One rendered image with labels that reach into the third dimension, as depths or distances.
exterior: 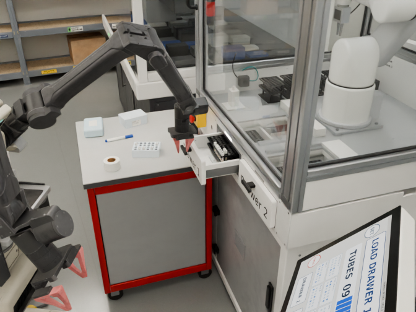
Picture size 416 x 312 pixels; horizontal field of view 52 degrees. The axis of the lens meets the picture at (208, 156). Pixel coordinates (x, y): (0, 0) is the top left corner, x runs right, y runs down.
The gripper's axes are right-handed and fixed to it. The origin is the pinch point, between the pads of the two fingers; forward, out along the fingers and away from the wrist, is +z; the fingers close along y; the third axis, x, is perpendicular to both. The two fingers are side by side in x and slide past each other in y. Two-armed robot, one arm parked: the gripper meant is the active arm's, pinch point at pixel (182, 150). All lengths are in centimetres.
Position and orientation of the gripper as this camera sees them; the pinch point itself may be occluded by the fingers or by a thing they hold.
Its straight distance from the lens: 169.2
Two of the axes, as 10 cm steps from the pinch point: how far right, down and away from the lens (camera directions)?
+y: 9.5, -1.5, 2.8
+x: -3.1, -4.9, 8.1
